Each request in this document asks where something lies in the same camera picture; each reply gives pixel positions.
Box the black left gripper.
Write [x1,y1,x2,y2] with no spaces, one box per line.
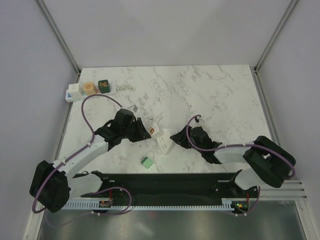
[121,117,151,143]

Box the white cube plug orange logo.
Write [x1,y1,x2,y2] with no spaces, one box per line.
[149,122,162,139]

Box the small white power socket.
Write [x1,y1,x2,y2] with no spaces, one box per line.
[156,128,178,155]

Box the green plug adapter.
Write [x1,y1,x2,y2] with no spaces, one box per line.
[140,156,154,169]

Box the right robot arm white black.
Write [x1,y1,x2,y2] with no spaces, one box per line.
[170,125,296,197]

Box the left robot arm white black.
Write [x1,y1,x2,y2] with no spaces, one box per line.
[29,108,151,213]

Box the dark green cube plug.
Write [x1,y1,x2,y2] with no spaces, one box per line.
[98,79,111,94]

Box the long white power strip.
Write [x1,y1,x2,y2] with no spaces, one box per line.
[65,89,117,103]

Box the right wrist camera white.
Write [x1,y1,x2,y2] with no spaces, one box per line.
[194,114,204,124]

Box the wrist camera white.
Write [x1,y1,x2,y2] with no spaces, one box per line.
[194,114,204,124]
[127,104,138,114]

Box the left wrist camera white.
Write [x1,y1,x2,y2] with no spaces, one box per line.
[127,104,138,114]

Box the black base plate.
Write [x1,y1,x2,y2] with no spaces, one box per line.
[96,172,258,206]

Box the white coiled cord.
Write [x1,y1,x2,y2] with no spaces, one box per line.
[116,84,136,92]

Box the white slotted cable duct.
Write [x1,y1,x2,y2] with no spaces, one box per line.
[62,198,249,212]

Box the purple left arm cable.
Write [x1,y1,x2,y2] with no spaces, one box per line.
[32,94,133,227]

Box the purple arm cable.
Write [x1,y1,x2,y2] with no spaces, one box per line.
[187,114,296,217]
[32,94,133,227]

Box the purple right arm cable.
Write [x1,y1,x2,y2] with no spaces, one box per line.
[187,114,296,217]

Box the aluminium rail profile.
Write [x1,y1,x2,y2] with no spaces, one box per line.
[260,180,308,201]

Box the left aluminium frame post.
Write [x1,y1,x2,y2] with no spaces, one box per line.
[34,0,81,77]

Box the aluminium frame post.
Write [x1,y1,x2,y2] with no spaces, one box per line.
[34,0,81,77]
[252,0,300,73]

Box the right aluminium frame post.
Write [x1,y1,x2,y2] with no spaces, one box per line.
[252,0,300,73]

